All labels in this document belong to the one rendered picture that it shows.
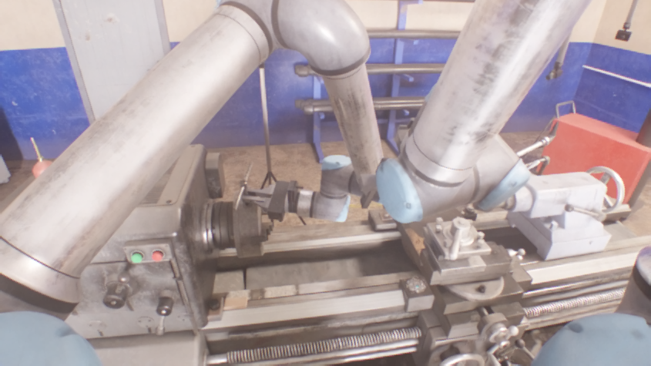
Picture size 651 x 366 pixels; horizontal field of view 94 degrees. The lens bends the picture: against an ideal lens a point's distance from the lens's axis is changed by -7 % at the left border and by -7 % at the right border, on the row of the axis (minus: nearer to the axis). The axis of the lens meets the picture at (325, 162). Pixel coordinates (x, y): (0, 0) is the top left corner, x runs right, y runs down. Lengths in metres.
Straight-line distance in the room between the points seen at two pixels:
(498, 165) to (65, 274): 0.57
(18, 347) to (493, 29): 0.45
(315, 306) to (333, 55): 0.99
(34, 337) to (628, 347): 0.46
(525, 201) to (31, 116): 5.01
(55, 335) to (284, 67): 3.92
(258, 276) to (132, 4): 3.33
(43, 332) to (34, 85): 4.68
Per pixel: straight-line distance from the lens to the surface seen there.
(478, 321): 1.36
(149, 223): 1.05
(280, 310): 1.33
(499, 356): 1.55
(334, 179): 1.01
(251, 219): 1.18
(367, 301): 1.36
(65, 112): 4.91
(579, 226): 1.83
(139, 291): 1.20
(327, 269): 1.62
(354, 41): 0.57
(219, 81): 0.52
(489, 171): 0.52
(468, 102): 0.35
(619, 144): 3.81
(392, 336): 1.42
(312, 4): 0.56
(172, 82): 0.49
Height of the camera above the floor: 1.89
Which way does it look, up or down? 28 degrees down
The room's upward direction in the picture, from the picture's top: 1 degrees clockwise
